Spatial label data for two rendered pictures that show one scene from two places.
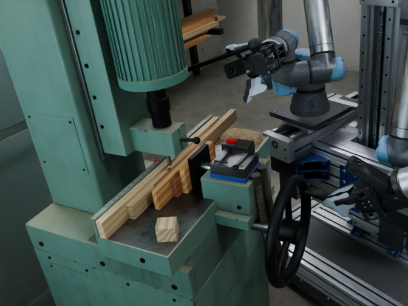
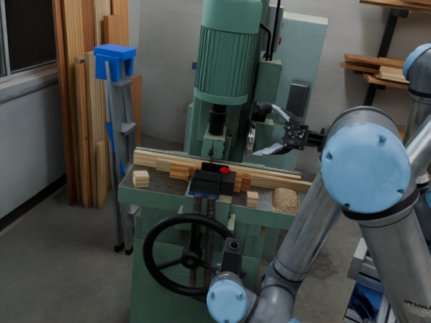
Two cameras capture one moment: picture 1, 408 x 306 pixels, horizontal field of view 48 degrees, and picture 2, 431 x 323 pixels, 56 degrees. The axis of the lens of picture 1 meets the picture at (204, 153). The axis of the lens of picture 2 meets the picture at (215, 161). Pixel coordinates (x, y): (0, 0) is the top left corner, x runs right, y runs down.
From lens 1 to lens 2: 1.13 m
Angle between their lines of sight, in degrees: 53
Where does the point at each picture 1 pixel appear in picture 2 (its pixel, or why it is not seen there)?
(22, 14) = not seen: hidden behind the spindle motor
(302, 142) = (372, 272)
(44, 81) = not seen: hidden behind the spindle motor
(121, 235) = (138, 167)
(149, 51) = (201, 68)
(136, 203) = (161, 161)
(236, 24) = not seen: outside the picture
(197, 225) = (157, 195)
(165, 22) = (215, 54)
